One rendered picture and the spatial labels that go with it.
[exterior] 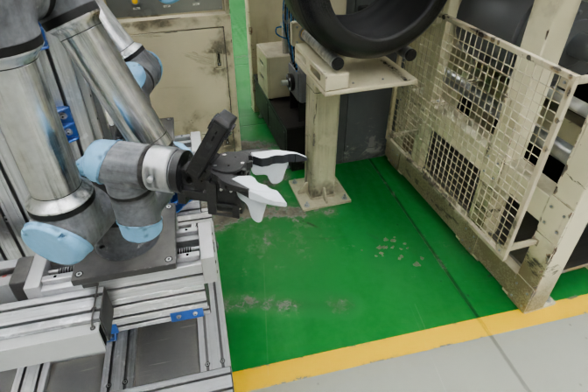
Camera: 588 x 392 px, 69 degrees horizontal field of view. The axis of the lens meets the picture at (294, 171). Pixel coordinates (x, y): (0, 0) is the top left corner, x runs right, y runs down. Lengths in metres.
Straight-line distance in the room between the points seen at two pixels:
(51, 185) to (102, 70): 0.21
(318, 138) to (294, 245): 0.52
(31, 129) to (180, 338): 0.94
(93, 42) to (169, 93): 1.42
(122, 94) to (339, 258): 1.40
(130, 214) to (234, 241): 1.33
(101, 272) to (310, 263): 1.11
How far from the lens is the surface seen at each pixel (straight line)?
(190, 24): 2.11
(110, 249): 1.06
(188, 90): 2.22
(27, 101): 0.77
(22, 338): 1.14
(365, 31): 1.78
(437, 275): 2.02
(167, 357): 1.50
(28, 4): 0.74
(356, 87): 1.58
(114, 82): 0.83
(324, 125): 2.05
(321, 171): 2.19
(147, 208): 0.79
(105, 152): 0.74
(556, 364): 1.92
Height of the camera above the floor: 1.44
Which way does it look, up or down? 35 degrees down
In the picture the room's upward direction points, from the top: straight up
